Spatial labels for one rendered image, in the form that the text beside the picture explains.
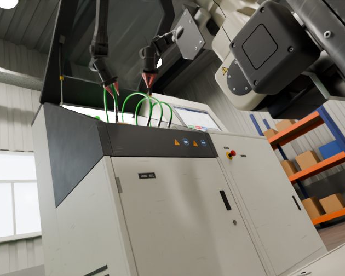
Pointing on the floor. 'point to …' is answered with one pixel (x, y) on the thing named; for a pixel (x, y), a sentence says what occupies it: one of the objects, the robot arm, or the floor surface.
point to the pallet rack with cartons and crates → (314, 161)
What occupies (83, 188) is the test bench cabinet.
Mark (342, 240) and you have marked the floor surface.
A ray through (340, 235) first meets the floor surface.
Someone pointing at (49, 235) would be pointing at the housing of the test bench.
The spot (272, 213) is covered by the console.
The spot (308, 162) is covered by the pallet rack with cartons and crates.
